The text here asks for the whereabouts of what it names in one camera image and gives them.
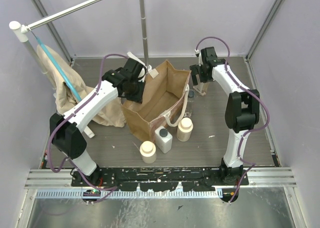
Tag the clear bottle dark cap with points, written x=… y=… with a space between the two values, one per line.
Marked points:
x=191 y=96

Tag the teal hanger rod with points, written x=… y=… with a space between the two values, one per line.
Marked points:
x=59 y=69

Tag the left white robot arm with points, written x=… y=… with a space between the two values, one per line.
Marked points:
x=66 y=130

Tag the beige bottle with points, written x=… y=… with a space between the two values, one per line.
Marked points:
x=148 y=152
x=184 y=129

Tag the white square bottle dark cap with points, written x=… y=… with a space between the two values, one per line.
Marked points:
x=163 y=139

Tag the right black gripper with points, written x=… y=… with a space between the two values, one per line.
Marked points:
x=194 y=70

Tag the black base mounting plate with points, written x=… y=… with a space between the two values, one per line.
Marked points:
x=160 y=179

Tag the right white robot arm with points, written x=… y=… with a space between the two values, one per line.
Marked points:
x=242 y=109

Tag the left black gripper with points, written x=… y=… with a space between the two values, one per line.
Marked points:
x=135 y=93

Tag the clear bottle white cap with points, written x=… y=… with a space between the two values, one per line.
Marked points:
x=201 y=88

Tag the brown canvas tote bag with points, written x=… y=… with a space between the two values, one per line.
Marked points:
x=163 y=98

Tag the white metal clothes rack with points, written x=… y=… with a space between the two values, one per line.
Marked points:
x=20 y=30

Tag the beige bottle front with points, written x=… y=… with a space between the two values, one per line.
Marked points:
x=148 y=152

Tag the aluminium front rail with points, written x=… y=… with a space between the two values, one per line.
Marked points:
x=70 y=178

